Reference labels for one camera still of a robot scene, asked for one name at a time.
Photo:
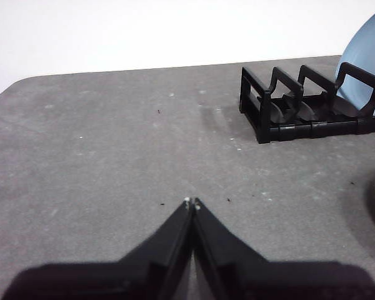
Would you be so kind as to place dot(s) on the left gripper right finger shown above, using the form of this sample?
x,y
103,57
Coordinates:
x,y
284,281

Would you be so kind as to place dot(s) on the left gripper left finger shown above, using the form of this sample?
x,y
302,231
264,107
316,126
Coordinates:
x,y
112,281

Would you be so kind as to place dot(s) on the black plate rack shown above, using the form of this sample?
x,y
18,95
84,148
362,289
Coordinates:
x,y
287,129

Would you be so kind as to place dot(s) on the blue plate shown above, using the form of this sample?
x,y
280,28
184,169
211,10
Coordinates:
x,y
368,50

